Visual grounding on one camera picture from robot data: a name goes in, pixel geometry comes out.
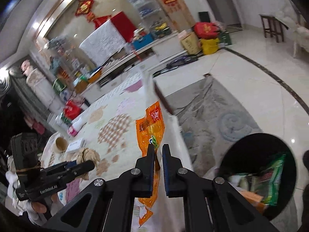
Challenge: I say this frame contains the long white flat box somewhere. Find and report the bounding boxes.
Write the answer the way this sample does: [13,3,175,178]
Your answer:
[66,138,86,154]

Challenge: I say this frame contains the blue storage bin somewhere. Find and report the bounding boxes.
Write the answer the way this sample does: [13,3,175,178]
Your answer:
[132,34,154,50]

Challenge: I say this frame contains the patterned fluffy table blanket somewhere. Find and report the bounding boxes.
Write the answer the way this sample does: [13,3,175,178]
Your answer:
[59,73,192,231]

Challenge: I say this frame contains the brown paper cup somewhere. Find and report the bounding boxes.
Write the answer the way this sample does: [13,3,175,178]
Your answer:
[52,137,69,154]

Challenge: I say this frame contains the red chinese knot decoration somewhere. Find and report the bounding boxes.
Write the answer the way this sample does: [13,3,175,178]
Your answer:
[75,0,95,22]

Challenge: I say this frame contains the green crate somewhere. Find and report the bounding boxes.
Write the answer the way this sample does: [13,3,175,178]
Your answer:
[218,31,232,46]

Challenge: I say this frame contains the yellow bag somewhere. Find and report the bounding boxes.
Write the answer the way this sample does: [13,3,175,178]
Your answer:
[200,38,219,55]

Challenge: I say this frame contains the white gloved left hand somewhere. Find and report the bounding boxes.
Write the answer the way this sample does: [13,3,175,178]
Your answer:
[5,171,64,226]

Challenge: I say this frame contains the white pink bottle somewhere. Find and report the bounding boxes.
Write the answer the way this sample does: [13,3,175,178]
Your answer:
[67,117,86,137]

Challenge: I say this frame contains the red fabric bag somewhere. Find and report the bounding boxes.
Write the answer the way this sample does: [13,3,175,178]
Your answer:
[193,22,219,40]

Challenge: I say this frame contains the white tv cabinet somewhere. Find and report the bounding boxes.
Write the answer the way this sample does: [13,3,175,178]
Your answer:
[81,32,187,104]

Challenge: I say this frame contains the grey patterned floor rug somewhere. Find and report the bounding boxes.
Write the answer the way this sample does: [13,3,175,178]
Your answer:
[166,75,262,177]

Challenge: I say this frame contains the green red seaweed snack bag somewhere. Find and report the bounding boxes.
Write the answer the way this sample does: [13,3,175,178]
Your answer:
[250,154,285,206]

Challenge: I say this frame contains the white ornate chair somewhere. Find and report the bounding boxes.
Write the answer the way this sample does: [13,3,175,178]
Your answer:
[275,0,308,58]

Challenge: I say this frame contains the dark wooden stool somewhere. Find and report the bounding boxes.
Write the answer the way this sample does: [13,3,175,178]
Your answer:
[259,14,289,43]

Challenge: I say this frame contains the red plastic bag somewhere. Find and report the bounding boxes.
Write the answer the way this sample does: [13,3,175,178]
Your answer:
[63,100,82,120]

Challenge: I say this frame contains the white textured cloth cover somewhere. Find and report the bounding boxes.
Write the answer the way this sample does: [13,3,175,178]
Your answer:
[79,19,126,67]

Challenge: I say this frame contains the cardboard box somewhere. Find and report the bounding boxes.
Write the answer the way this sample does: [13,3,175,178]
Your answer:
[180,32,201,55]

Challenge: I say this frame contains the black round trash bin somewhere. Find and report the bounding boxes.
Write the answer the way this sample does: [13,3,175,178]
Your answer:
[218,133,297,220]

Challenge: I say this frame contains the orange white carton box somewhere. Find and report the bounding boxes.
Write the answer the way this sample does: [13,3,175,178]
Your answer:
[239,190,268,214]

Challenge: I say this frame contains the orange plastic snack wrapper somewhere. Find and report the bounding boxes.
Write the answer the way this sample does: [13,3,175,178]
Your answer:
[134,101,166,227]

